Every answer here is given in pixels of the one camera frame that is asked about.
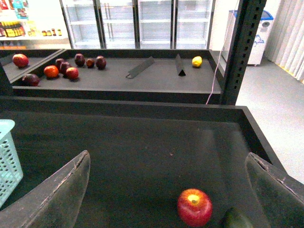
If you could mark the dark red apple back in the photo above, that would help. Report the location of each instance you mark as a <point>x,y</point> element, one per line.
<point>79,60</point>

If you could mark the dark plum back left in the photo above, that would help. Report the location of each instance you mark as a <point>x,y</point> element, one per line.
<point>58,62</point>

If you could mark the red apple in pile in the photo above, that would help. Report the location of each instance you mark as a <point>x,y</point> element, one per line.
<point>72,73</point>

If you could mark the shelf with bottled goods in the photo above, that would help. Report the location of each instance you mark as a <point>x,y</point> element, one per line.
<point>33,24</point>

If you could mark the dark red apple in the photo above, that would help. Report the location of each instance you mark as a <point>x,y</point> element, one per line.
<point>100,62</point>
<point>30,80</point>
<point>79,60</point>

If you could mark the glass door refrigerator row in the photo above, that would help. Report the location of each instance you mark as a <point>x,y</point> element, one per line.
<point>138,24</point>

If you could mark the black display tray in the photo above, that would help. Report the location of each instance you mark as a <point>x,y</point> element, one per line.
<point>158,83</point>
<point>143,155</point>

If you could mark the dark red apple right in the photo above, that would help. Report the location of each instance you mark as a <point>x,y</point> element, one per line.
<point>100,62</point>

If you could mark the black triangular divider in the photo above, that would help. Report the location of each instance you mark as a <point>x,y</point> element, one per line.
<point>179,66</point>

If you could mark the black lower display tray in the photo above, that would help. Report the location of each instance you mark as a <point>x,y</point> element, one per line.
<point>143,155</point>

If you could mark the yellow lemon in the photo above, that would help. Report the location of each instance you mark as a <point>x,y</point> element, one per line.
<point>197,61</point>

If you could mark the small reddish brown fruit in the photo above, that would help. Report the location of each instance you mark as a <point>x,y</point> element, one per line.
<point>90,63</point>

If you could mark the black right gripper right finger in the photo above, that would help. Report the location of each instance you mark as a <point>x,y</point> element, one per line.
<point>280,195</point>

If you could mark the black flat divider strip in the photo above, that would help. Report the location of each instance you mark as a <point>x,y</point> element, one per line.
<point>140,68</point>

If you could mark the red yellow apple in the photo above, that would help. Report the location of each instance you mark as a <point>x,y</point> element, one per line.
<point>194,207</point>

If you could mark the black perforated metal post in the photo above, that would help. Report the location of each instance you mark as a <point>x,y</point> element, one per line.
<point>248,18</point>

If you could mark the dark green avocado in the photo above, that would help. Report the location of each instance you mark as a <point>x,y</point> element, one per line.
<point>233,218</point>

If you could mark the black upper display tray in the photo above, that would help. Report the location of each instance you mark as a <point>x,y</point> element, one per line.
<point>158,83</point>

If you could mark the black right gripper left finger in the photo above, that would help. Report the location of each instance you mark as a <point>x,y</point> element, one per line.
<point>54,203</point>

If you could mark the white chest freezer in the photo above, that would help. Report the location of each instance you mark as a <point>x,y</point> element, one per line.
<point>260,41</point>

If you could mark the red apple far left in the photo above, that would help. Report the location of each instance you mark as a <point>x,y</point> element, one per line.
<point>20,60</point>

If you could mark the orange red tomato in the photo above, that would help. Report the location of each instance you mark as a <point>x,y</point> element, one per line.
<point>51,71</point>

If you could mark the light blue plastic basket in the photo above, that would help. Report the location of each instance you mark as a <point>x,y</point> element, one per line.
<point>10,168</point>

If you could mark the dark red apple front left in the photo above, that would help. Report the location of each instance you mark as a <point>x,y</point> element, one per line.
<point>30,80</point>

